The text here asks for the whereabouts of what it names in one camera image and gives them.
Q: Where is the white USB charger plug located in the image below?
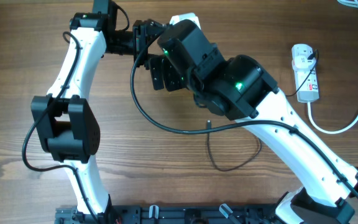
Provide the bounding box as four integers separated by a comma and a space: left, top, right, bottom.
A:
292, 55, 315, 72

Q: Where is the white power strip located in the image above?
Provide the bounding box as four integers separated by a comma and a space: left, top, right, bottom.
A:
291, 44, 319, 103

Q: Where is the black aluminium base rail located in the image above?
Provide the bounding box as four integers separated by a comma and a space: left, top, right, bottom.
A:
54, 203, 284, 224

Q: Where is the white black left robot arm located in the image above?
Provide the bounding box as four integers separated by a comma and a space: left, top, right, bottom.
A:
22, 1, 166, 223

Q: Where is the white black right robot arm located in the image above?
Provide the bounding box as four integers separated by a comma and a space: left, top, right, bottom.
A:
158, 19, 358, 223

